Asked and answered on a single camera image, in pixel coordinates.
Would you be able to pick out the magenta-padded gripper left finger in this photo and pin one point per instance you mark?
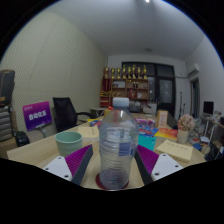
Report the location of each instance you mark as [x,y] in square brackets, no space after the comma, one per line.
[76,160]

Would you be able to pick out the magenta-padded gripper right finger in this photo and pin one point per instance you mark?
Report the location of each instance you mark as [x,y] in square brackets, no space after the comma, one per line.
[148,159]

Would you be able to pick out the clear plastic water bottle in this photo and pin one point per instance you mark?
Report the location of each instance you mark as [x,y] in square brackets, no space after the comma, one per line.
[118,146]

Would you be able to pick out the teal book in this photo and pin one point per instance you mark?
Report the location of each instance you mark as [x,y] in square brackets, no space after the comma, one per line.
[147,142]

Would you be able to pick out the pale green cup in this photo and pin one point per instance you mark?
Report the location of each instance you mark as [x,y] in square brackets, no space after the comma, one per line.
[68,143]

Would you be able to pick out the yellow notepad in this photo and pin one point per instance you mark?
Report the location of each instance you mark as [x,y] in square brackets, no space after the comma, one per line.
[88,131]
[175,150]

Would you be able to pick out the blue printed book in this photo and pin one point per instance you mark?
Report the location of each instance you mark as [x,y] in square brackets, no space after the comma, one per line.
[147,130]

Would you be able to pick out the flat round red coaster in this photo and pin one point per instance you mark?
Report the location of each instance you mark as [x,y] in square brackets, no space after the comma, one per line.
[97,181]

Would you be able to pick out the orange book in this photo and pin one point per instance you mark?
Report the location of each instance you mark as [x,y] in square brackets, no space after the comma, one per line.
[166,133]

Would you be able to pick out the blue pink printed booklet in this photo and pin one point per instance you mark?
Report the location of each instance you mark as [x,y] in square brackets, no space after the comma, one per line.
[95,123]

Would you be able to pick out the upright orange box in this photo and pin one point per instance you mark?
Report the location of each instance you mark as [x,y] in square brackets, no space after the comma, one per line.
[162,118]

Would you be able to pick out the black office chair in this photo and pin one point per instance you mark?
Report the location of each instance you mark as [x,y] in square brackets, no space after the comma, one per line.
[65,113]

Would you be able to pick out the flower bouquet in white pot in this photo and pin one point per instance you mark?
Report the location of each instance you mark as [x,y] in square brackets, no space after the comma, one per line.
[185,125]

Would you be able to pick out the small white round table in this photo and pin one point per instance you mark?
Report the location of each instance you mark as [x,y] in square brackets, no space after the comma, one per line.
[97,110]

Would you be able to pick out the small black suitcase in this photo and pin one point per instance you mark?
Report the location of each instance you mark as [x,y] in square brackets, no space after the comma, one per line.
[21,138]

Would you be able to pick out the purple sign board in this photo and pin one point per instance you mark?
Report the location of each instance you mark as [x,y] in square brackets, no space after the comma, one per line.
[36,115]

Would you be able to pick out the cluttered side desk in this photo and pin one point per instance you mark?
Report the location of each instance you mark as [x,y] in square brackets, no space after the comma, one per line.
[215,133]

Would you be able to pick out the wooden shelf unit with trophies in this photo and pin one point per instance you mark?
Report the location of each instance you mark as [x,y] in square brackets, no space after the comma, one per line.
[133,88]

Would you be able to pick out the computer monitor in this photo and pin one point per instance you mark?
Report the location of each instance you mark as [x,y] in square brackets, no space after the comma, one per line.
[208,107]

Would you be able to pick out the silver ribbed suitcase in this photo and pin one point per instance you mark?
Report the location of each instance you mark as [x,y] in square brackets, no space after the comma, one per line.
[5,123]

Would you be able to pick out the dark suitcase with tan trim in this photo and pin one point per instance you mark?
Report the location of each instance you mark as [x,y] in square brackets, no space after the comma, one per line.
[6,86]

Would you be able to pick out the white wall air conditioner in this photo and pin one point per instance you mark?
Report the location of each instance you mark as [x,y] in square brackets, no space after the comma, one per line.
[193,70]

